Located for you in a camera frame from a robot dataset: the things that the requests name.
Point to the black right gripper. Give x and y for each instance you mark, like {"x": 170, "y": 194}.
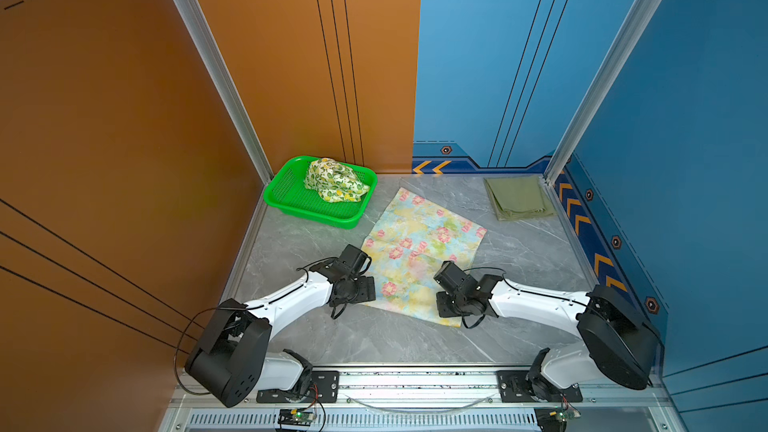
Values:
{"x": 442, "y": 312}

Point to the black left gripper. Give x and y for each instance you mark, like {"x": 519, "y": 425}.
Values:
{"x": 367, "y": 290}

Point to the pastel floral skirt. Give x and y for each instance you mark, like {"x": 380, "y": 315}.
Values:
{"x": 407, "y": 246}

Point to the lemon print skirt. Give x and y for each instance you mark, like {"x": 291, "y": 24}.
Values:
{"x": 334, "y": 182}

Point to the olive green skirt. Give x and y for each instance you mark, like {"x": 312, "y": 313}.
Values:
{"x": 518, "y": 198}

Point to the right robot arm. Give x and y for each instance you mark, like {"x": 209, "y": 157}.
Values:
{"x": 614, "y": 339}

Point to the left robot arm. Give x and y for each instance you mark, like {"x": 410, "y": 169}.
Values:
{"x": 232, "y": 358}

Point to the green plastic basket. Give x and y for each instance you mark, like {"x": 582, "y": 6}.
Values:
{"x": 288, "y": 194}

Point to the left circuit board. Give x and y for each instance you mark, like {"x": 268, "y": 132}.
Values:
{"x": 296, "y": 420}

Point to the circuit board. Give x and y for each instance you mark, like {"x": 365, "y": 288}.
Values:
{"x": 555, "y": 419}
{"x": 296, "y": 420}

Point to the right circuit board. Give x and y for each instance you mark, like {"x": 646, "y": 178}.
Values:
{"x": 555, "y": 419}

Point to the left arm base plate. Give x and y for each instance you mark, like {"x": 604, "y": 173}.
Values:
{"x": 324, "y": 385}

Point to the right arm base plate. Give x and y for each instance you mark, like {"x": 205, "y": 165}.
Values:
{"x": 515, "y": 387}

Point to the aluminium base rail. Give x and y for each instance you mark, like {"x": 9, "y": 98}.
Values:
{"x": 428, "y": 397}

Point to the aluminium corner post left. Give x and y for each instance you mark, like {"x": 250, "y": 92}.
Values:
{"x": 205, "y": 43}

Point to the aluminium corner post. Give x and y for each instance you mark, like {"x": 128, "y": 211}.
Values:
{"x": 631, "y": 30}
{"x": 205, "y": 43}

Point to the aluminium corner post right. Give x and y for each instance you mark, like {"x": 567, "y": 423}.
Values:
{"x": 631, "y": 30}

